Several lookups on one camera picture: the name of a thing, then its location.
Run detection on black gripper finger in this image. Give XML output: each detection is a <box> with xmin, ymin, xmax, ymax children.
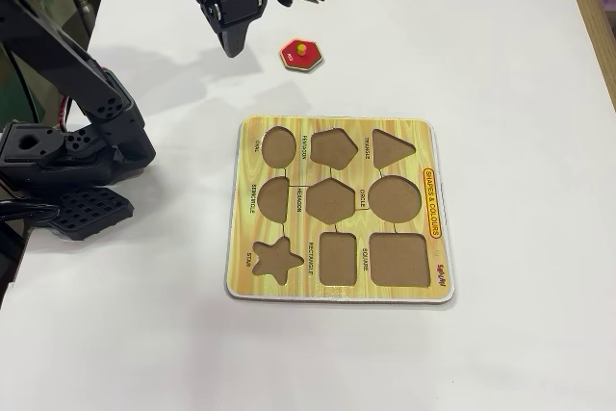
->
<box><xmin>215</xmin><ymin>15</ymin><xmax>254</xmax><ymax>60</ymax></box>
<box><xmin>200</xmin><ymin>2</ymin><xmax>227</xmax><ymax>49</ymax></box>

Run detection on grey metal post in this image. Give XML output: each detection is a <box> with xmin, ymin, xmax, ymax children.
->
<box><xmin>71</xmin><ymin>0</ymin><xmax>97</xmax><ymax>35</ymax></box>

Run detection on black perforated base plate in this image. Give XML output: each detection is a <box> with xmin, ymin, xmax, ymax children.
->
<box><xmin>46</xmin><ymin>187</ymin><xmax>136</xmax><ymax>243</ymax></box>

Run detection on wooden shape puzzle board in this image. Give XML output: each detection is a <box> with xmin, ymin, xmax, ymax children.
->
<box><xmin>223</xmin><ymin>115</ymin><xmax>457</xmax><ymax>306</ymax></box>

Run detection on red hexagon piece yellow pin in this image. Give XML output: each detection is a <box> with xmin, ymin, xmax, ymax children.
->
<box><xmin>277</xmin><ymin>37</ymin><xmax>324</xmax><ymax>73</ymax></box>

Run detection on black table clamp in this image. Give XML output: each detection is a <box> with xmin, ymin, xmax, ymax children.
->
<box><xmin>0</xmin><ymin>199</ymin><xmax>60</xmax><ymax>225</ymax></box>

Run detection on tan wooden panel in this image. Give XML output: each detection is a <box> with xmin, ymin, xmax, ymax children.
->
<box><xmin>561</xmin><ymin>0</ymin><xmax>616</xmax><ymax>110</ymax></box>

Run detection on red base servo wires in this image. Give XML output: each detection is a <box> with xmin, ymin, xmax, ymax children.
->
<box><xmin>55</xmin><ymin>95</ymin><xmax>76</xmax><ymax>132</ymax></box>

